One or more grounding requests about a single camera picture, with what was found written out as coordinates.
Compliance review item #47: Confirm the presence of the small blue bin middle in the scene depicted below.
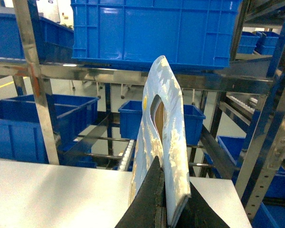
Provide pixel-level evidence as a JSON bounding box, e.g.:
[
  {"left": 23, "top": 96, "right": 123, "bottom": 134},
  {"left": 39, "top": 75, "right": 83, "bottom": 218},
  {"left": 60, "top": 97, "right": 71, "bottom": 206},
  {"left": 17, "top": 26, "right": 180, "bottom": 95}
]
[{"left": 118, "top": 100, "right": 206, "bottom": 146}]

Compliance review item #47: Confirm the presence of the flower gift bag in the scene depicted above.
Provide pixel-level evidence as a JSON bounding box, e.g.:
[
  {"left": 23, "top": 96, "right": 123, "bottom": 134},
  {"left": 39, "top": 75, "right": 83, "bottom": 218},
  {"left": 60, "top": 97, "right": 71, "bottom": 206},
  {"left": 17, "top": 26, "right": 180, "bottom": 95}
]
[{"left": 129, "top": 56, "right": 191, "bottom": 228}]

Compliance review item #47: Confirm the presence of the large blue crate top shelf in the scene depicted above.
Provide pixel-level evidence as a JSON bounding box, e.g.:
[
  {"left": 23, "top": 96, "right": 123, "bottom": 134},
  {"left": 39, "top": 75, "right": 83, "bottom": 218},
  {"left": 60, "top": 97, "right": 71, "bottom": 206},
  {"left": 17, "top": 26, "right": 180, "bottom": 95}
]
[{"left": 71, "top": 0, "right": 241, "bottom": 70}]

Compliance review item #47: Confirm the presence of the blue crate left shelf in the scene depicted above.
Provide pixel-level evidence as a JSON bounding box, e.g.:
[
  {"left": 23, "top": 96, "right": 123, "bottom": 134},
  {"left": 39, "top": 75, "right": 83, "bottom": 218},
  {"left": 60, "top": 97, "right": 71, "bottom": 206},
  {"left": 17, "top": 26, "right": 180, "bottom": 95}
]
[{"left": 0, "top": 95, "right": 99, "bottom": 163}]

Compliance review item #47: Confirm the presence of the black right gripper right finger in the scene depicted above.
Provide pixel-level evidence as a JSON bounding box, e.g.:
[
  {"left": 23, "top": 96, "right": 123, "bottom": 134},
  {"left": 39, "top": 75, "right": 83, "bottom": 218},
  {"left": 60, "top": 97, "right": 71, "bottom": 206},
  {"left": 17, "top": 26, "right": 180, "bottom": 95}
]
[{"left": 175, "top": 183, "right": 229, "bottom": 228}]

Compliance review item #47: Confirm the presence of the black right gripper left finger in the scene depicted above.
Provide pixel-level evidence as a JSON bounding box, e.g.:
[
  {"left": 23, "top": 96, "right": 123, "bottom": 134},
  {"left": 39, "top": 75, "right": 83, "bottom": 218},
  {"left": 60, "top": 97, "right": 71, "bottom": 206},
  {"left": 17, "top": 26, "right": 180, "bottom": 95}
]
[{"left": 116, "top": 156, "right": 167, "bottom": 228}]

